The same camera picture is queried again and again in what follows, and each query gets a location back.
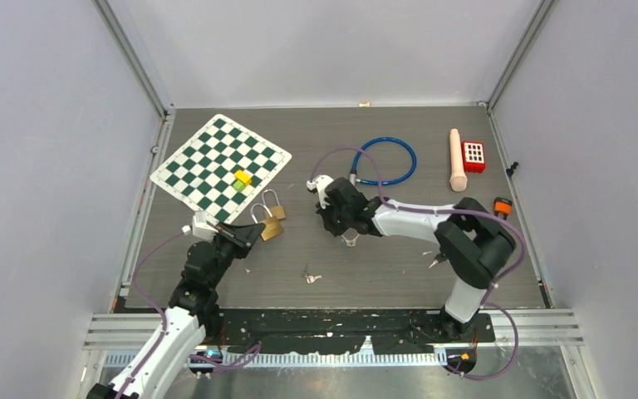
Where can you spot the black front base panel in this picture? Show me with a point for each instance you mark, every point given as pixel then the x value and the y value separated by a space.
pixel 343 331

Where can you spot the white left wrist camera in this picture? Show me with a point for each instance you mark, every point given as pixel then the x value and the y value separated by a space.
pixel 201 227

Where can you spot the brass padlock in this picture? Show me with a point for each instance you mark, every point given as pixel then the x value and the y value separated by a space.
pixel 271 201
pixel 272 225

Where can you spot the small orange padlock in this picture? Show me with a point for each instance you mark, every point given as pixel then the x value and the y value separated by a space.
pixel 502 207

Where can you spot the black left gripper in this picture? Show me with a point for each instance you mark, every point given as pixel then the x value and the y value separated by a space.
pixel 242 237

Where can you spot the beige wooden rolling pin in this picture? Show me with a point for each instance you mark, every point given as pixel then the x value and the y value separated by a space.
pixel 458 179

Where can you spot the green white chessboard mat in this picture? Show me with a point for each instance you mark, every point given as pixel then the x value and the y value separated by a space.
pixel 200 173

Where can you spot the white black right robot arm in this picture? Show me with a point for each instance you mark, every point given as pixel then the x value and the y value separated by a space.
pixel 476 244

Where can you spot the blue cable lock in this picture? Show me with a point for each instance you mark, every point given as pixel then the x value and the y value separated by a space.
pixel 396 158

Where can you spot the green block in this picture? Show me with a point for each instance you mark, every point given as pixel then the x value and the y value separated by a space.
pixel 239 186

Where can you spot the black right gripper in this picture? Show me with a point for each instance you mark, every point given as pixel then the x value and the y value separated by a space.
pixel 325 214

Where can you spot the aluminium frame rail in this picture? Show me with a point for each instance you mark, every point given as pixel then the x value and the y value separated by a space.
pixel 519 327

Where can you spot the yellow block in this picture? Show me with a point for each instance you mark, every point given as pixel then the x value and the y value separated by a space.
pixel 243 177

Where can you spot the black headed key bunch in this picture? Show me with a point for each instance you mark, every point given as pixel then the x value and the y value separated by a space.
pixel 436 260

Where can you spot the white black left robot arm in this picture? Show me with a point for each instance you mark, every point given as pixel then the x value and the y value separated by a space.
pixel 192 315

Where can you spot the silver keys with white tag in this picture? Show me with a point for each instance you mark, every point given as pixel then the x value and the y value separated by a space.
pixel 310 278

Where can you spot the red block with holes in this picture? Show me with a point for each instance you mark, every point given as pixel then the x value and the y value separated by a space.
pixel 473 156

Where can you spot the black knob on rail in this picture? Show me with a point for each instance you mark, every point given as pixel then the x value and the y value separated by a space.
pixel 511 169

